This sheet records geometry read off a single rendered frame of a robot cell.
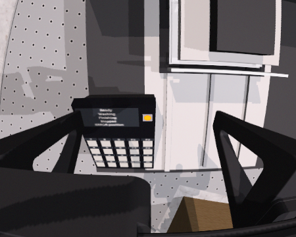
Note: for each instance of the grey perforated base plate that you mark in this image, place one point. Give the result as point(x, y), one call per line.
point(44, 69)

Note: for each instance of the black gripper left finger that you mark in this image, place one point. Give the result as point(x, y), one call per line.
point(19, 150)

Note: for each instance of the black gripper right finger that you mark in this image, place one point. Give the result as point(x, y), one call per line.
point(277, 180)

